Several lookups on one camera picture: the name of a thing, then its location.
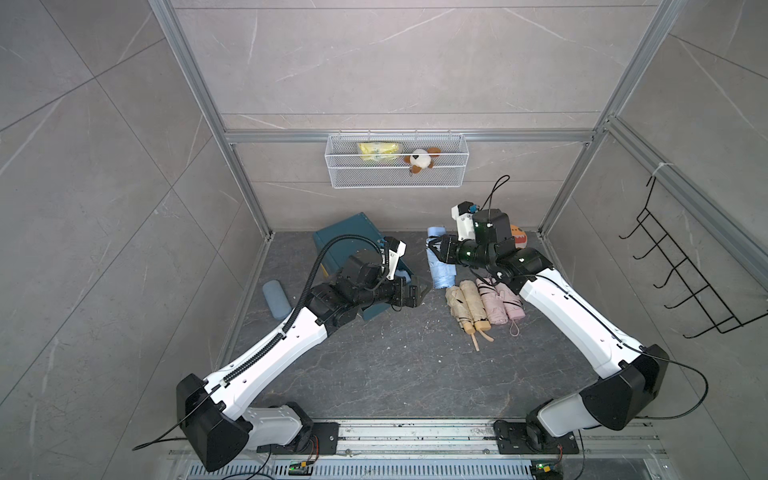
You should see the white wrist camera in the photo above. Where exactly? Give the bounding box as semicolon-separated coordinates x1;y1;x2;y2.
451;201;478;241
380;236;406;280

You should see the beige folded umbrella left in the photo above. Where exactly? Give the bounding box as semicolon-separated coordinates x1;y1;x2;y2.
445;286;479;351

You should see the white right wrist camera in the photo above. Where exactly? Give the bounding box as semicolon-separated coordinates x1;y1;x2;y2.
451;201;478;241

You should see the white wire wall basket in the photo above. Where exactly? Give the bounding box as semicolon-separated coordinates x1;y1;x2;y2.
324;131;469;189

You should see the orange shark plush toy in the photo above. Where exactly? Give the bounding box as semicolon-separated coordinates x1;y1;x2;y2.
510;225;528;249

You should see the pink folded umbrella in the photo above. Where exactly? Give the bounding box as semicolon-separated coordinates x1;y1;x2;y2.
475;278;509;325
495;283;526;337

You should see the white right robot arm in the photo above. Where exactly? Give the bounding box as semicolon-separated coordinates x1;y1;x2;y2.
427;202;669;451

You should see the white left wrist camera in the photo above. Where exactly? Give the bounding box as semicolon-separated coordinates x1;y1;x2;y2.
380;236;406;280

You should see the yellow item in basket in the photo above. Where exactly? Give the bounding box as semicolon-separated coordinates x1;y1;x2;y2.
357;142;402;163

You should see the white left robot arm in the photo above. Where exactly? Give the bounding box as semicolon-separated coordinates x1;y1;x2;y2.
176;250;430;472

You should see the blue grey cylinder case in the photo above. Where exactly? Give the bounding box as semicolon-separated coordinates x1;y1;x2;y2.
262;280;293;321

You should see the light blue umbrella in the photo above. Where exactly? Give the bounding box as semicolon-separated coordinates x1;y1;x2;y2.
395;269;412;284
426;226;457;289

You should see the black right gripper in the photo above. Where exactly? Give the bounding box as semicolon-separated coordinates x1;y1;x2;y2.
428;236;493;274

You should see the brown white plush dog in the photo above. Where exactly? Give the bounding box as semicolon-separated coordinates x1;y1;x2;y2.
404;147;442;175

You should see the teal drawer cabinet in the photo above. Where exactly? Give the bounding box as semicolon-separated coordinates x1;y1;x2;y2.
307;213;412;329

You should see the pink folded umbrella right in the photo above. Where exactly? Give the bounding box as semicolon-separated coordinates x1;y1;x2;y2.
495;283;526;337

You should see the beige folded umbrella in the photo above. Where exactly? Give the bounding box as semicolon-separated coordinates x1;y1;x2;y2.
459;280;494;350
445;286;479;351

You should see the beige folded umbrella right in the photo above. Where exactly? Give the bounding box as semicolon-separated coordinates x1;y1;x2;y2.
459;280;494;350

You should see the pink folded umbrella left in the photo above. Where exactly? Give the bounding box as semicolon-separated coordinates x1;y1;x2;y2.
475;278;509;325

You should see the black wire wall hook rack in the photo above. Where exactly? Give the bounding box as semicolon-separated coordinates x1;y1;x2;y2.
619;176;767;340

